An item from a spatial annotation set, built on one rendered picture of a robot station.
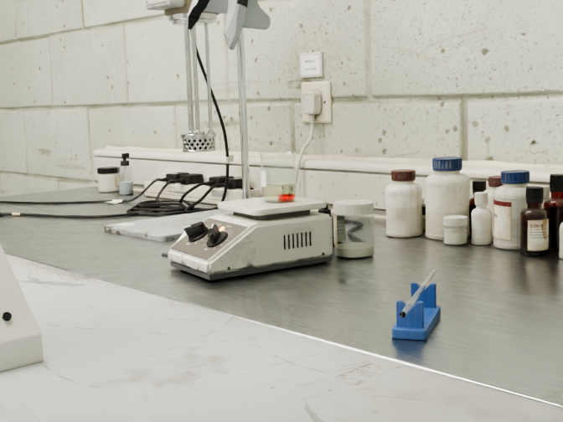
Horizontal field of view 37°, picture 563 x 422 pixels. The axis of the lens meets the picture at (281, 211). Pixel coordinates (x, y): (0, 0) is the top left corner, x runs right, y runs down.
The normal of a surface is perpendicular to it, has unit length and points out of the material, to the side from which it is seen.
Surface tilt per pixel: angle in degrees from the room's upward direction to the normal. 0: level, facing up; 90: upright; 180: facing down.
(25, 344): 90
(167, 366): 0
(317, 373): 0
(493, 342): 0
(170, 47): 90
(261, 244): 90
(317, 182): 90
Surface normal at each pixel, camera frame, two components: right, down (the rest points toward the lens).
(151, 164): -0.75, 0.11
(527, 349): -0.04, -0.99
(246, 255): 0.53, 0.10
